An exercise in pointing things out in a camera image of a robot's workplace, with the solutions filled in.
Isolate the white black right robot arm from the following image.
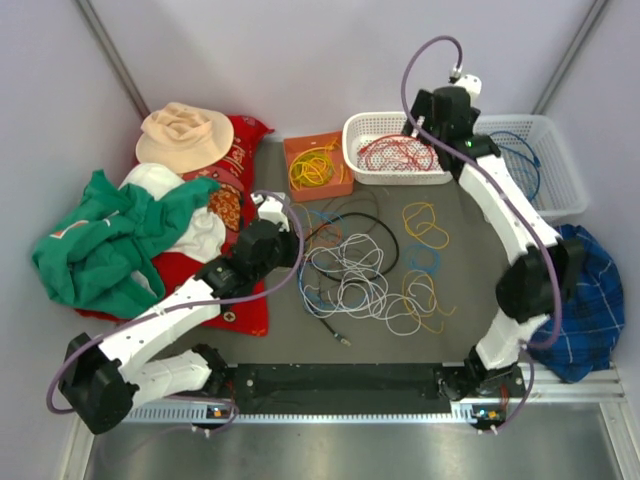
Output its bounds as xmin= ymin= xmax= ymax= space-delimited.
xmin=403 ymin=85 xmax=584 ymax=400

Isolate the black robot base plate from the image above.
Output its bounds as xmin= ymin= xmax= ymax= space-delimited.
xmin=202 ymin=363 xmax=524 ymax=415

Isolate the slotted cable duct rail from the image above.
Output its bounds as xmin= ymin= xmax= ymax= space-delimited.
xmin=123 ymin=401 xmax=504 ymax=425

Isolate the yellow cable coil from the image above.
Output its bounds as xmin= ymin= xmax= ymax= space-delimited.
xmin=290 ymin=139 xmax=351 ymax=191

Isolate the orange cardboard box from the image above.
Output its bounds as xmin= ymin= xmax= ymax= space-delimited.
xmin=283 ymin=131 xmax=354 ymax=203

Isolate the white thin cable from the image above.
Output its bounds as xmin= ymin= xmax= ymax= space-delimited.
xmin=299 ymin=232 xmax=439 ymax=337

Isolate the beige bucket hat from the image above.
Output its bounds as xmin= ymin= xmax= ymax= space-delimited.
xmin=135 ymin=102 xmax=235 ymax=174

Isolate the red patterned cloth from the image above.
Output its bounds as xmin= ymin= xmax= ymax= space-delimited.
xmin=74 ymin=115 xmax=276 ymax=340

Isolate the black thick cable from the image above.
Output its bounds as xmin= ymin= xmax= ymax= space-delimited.
xmin=304 ymin=212 xmax=401 ymax=349

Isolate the blue network cable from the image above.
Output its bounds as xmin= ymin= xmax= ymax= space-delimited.
xmin=509 ymin=149 xmax=541 ymax=201
xmin=487 ymin=130 xmax=544 ymax=171

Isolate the red thin cable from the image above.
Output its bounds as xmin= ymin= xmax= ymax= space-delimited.
xmin=357 ymin=133 xmax=441 ymax=172

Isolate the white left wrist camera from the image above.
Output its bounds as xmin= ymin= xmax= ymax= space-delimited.
xmin=251 ymin=192 xmax=290 ymax=232

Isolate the green garment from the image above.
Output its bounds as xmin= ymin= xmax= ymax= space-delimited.
xmin=32 ymin=170 xmax=219 ymax=319

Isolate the blue plaid cloth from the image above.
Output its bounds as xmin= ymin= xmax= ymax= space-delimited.
xmin=531 ymin=224 xmax=625 ymax=383

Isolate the white basket with red cable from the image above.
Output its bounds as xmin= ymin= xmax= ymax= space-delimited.
xmin=342 ymin=112 xmax=452 ymax=186

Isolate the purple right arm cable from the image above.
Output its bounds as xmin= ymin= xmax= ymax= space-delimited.
xmin=402 ymin=35 xmax=564 ymax=436

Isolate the white garment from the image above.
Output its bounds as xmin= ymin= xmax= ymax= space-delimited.
xmin=120 ymin=163 xmax=226 ymax=263

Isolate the white empty perforated basket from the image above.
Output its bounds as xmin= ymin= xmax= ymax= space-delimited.
xmin=474 ymin=114 xmax=588 ymax=224

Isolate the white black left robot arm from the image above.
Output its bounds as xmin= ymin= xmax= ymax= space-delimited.
xmin=54 ymin=219 xmax=304 ymax=434

